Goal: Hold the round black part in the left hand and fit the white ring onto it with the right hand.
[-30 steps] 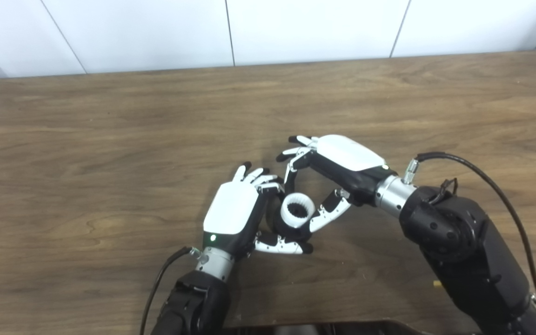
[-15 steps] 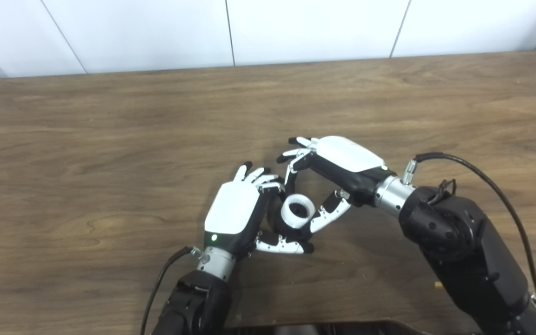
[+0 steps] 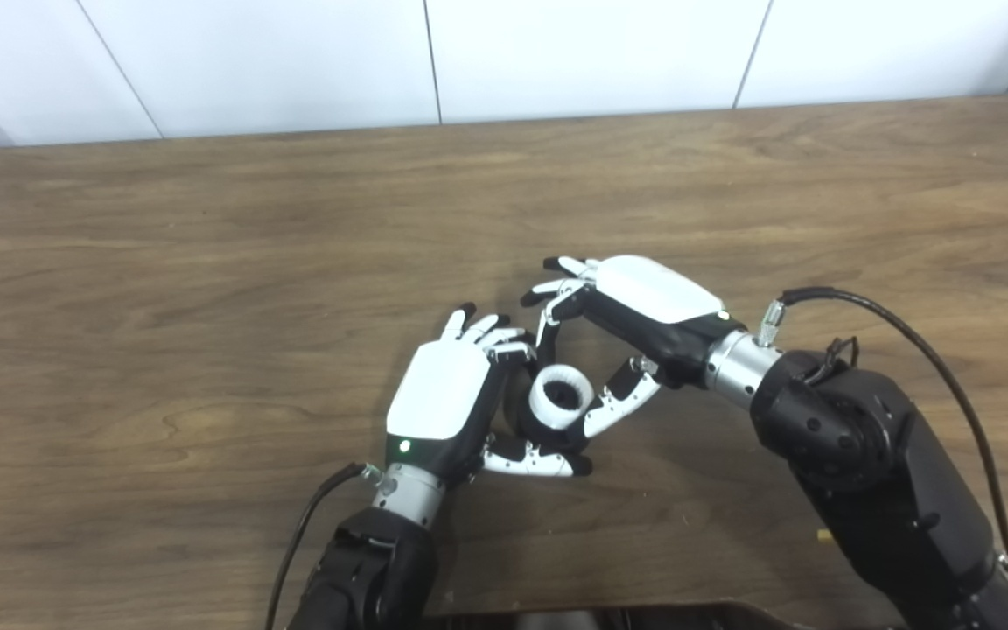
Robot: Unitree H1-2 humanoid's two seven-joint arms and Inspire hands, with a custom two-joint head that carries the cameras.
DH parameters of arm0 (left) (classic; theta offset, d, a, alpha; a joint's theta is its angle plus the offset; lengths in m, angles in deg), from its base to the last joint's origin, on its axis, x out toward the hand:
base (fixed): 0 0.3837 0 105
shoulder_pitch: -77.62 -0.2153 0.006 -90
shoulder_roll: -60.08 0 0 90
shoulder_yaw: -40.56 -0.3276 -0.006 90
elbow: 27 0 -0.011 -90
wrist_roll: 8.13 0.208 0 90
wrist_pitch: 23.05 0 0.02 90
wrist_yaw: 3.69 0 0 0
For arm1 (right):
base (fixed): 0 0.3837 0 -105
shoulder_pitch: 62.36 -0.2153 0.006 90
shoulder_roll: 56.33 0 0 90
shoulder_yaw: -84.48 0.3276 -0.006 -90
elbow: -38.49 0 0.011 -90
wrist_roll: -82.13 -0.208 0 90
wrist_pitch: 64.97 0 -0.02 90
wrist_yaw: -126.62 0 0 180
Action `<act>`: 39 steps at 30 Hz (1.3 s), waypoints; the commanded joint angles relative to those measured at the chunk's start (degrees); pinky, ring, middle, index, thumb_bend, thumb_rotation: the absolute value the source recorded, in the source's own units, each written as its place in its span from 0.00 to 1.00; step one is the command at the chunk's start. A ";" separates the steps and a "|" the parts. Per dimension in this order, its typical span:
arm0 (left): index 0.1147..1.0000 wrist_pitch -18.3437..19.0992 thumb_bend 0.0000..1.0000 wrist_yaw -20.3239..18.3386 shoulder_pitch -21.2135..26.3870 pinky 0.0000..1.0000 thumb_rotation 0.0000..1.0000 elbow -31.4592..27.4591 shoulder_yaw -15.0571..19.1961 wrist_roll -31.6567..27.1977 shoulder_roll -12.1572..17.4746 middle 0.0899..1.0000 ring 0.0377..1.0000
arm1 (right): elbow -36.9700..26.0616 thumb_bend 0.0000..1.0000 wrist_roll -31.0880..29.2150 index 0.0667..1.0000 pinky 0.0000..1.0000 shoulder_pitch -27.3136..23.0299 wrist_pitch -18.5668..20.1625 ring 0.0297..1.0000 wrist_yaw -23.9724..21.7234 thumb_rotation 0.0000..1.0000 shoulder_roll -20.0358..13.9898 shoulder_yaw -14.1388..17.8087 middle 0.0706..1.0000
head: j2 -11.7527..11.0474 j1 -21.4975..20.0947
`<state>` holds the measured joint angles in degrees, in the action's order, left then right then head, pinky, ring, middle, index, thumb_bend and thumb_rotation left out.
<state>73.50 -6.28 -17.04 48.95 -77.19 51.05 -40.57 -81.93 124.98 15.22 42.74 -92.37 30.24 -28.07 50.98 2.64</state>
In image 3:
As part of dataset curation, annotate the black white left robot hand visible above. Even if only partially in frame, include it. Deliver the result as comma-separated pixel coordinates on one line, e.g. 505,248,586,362
384,303,594,487

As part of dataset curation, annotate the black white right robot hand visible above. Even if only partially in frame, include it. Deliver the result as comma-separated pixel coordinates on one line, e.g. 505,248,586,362
520,255,746,440

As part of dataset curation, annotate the round black part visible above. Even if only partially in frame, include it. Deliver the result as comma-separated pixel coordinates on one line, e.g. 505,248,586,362
504,363,597,456

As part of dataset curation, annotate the white ring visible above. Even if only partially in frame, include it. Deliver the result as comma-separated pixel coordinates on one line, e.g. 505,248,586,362
528,365,595,431

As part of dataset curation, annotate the black robot torso edge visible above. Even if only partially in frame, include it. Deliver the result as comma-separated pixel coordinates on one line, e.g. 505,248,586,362
430,599,807,630

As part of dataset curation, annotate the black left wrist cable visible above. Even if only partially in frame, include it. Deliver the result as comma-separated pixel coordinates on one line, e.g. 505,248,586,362
263,462,382,630

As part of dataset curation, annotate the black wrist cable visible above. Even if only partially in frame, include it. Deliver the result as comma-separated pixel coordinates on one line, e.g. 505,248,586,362
263,462,382,630
758,286,1008,600

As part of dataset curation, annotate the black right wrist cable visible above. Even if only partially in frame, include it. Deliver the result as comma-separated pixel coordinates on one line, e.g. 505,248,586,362
758,286,1008,600

